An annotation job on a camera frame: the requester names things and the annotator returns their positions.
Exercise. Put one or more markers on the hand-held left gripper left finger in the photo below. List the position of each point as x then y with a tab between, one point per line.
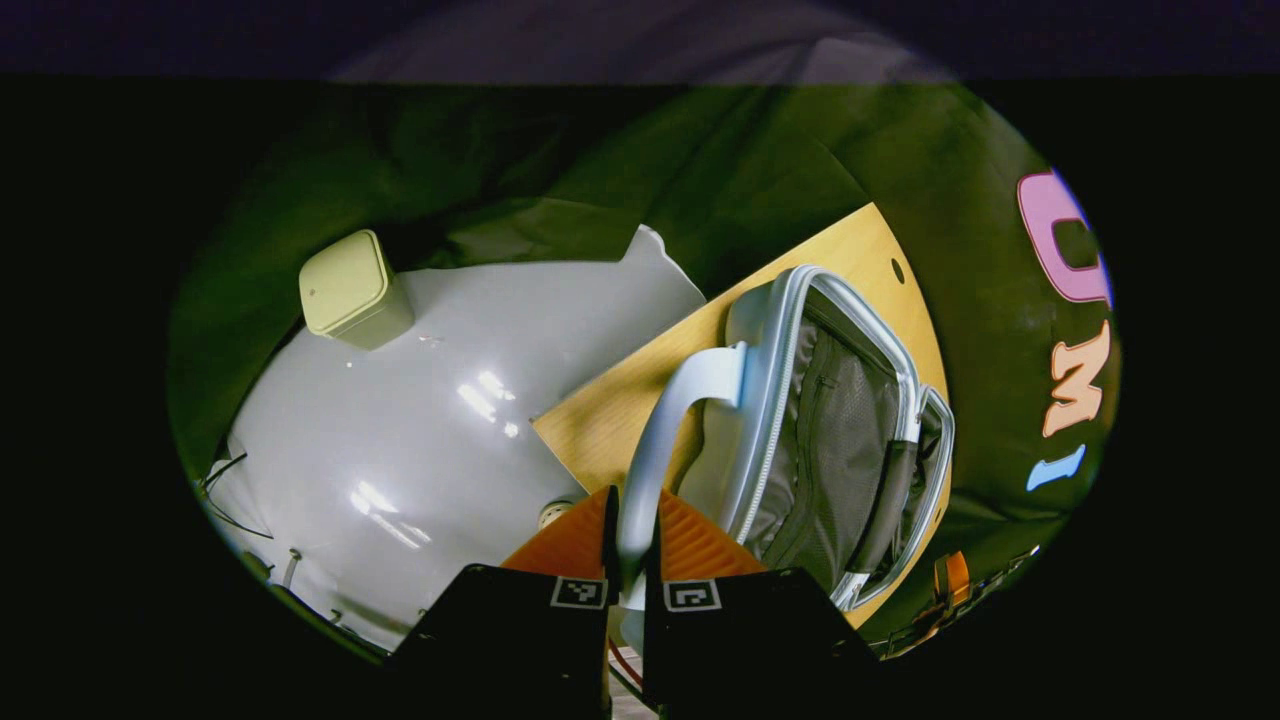
510	640

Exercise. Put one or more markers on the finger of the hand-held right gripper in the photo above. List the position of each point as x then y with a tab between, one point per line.
952	578

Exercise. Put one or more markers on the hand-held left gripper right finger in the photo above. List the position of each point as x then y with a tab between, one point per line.
750	640

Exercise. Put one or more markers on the light blue suitcase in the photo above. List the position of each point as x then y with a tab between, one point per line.
830	440

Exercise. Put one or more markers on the beige waste bin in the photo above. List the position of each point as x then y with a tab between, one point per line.
355	290

